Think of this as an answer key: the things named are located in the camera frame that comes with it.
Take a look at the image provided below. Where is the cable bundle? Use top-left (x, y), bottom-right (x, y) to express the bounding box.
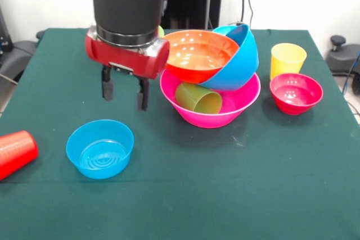
top-left (340, 50), bottom-right (360, 96)

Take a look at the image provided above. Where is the dark green tablecloth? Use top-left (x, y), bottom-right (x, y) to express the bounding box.
top-left (0, 28), bottom-right (360, 240)

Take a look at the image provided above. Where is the large blue bowl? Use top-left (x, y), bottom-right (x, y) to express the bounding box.
top-left (198, 24), bottom-right (260, 92)

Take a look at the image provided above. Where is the green cup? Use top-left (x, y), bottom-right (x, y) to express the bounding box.
top-left (174, 82), bottom-right (223, 115)

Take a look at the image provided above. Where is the orange bowl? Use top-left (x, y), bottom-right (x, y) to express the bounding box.
top-left (162, 29), bottom-right (240, 84)

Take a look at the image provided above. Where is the blue straight-sided bowl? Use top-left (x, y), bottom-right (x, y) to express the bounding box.
top-left (65, 119), bottom-right (135, 179)

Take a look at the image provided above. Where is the small crimson bowl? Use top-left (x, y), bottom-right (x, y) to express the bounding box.
top-left (269, 73), bottom-right (324, 116)

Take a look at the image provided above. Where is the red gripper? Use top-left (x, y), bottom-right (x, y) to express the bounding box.
top-left (85, 25), bottom-right (170, 112)

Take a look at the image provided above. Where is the large magenta bowl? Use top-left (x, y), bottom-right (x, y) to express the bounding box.
top-left (159, 70), bottom-right (262, 129)

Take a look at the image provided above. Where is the small ribbed light blue bowl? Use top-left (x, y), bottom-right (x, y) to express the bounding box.
top-left (211, 25), bottom-right (241, 37)

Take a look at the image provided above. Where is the black device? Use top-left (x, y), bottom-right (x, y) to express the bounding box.
top-left (0, 5), bottom-right (12, 53)

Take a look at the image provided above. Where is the red cup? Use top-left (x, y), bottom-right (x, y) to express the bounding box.
top-left (0, 130), bottom-right (39, 181)

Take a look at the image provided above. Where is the yellow cup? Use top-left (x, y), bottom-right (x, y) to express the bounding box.
top-left (270, 43), bottom-right (307, 81)

